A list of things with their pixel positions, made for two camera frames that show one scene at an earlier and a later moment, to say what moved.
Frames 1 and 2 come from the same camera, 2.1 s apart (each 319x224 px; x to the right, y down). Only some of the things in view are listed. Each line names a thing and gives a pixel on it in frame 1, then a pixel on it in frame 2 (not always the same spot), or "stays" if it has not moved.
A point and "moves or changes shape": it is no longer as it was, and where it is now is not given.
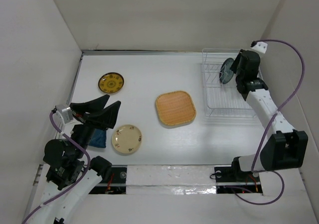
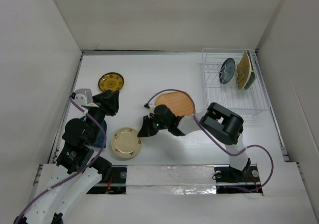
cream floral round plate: x=126 y=139 moves or changes shape
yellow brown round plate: x=110 y=82 stays
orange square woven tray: x=175 y=107 stays
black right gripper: x=235 y=64 to x=147 y=129
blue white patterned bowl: x=226 y=74 stays
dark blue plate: x=98 y=139 stays
